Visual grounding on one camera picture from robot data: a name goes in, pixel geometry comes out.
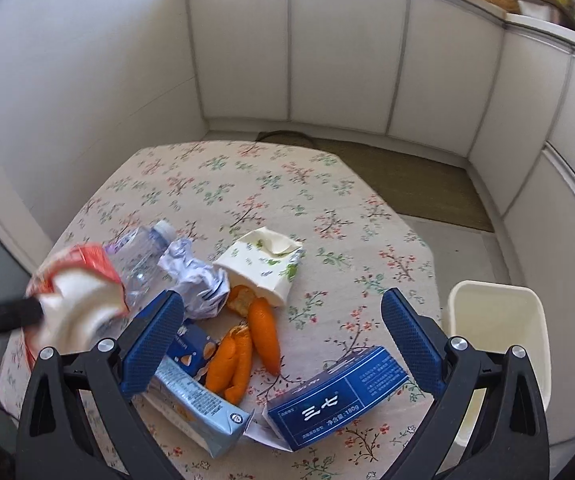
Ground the white cabinet row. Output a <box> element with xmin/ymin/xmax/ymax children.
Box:
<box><xmin>182</xmin><ymin>0</ymin><xmax>575</xmax><ymax>456</ymax></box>

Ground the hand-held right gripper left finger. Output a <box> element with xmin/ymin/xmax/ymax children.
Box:
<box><xmin>15</xmin><ymin>290</ymin><xmax>188</xmax><ymax>480</ymax></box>

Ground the blue cardboard box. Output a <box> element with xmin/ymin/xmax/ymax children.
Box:
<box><xmin>245</xmin><ymin>345</ymin><xmax>411</xmax><ymax>453</ymax></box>

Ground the long orange peel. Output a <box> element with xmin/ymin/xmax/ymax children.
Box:
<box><xmin>226</xmin><ymin>284</ymin><xmax>283</xmax><ymax>377</ymax></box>

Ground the red white plastic bag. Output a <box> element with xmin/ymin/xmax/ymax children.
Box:
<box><xmin>24</xmin><ymin>242</ymin><xmax>131</xmax><ymax>363</ymax></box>

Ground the floral tablecloth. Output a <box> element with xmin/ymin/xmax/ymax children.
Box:
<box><xmin>0</xmin><ymin>140</ymin><xmax>443</xmax><ymax>480</ymax></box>

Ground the light blue drink carton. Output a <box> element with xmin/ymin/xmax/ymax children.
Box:
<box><xmin>142</xmin><ymin>355</ymin><xmax>256</xmax><ymax>458</ymax></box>

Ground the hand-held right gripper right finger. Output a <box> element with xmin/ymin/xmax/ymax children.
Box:
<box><xmin>380</xmin><ymin>287</ymin><xmax>551</xmax><ymax>480</ymax></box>

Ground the clear plastic bottle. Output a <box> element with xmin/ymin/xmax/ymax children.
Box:
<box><xmin>102</xmin><ymin>219</ymin><xmax>178</xmax><ymax>341</ymax></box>

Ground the green floor mat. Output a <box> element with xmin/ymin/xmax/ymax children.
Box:
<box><xmin>312</xmin><ymin>137</ymin><xmax>495</xmax><ymax>233</ymax></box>

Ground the small dark blue carton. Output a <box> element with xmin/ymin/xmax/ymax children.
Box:
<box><xmin>165</xmin><ymin>322</ymin><xmax>218</xmax><ymax>378</ymax></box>

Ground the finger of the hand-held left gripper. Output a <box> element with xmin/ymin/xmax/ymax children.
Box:
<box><xmin>0</xmin><ymin>297</ymin><xmax>44</xmax><ymax>345</ymax></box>

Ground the crushed floral paper cup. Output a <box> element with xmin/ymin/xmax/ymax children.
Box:
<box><xmin>212</xmin><ymin>227</ymin><xmax>304</xmax><ymax>308</ymax></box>

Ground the dark chair back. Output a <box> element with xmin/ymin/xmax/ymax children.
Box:
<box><xmin>256</xmin><ymin>130</ymin><xmax>318</xmax><ymax>149</ymax></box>

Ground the white plastic bin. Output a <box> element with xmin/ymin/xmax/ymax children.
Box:
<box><xmin>447</xmin><ymin>280</ymin><xmax>553</xmax><ymax>448</ymax></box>

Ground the white paper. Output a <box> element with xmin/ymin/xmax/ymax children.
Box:
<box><xmin>159</xmin><ymin>237</ymin><xmax>231</xmax><ymax>321</ymax></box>

